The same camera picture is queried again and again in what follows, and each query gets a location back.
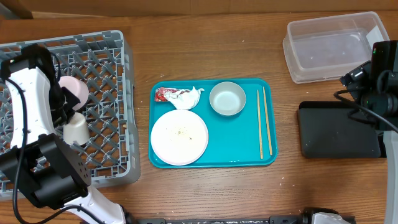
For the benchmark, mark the teal plastic tray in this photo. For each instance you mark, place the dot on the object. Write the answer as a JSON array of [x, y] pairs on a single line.
[[234, 140]]

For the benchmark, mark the clear plastic bin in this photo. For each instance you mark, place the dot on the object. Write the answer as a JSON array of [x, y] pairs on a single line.
[[327, 48]]

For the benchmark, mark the black plastic tray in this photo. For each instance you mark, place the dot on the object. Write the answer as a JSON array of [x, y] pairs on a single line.
[[329, 130]]

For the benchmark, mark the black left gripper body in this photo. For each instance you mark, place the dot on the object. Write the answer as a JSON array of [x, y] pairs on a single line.
[[63, 102]]

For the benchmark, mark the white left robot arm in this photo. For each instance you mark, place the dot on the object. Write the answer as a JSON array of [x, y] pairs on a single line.
[[47, 123]]

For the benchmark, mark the grey dishwasher rack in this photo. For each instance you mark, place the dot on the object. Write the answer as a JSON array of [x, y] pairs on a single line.
[[103, 61]]

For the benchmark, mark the grey shallow bowl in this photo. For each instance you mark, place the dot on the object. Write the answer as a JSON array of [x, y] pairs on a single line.
[[227, 98]]

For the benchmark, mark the right wooden chopstick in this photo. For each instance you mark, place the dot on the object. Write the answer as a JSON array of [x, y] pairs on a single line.
[[267, 122]]

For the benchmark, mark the large white plate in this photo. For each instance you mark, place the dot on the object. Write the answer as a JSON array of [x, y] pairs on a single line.
[[179, 137]]

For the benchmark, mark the wooden chopstick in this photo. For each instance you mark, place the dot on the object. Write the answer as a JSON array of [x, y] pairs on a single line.
[[259, 125], [267, 122]]

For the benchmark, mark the cream paper cup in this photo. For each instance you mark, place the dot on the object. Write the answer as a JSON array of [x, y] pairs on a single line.
[[76, 131]]

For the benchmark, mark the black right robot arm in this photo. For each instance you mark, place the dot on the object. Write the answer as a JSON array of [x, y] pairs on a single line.
[[371, 88]]

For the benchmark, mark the left wooden chopstick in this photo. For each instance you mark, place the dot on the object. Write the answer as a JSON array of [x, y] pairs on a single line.
[[259, 125]]

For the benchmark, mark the red snack wrapper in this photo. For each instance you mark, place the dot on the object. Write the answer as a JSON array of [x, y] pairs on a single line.
[[163, 93]]

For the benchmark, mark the crumpled white napkin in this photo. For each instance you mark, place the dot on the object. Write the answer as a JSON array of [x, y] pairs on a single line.
[[184, 99]]

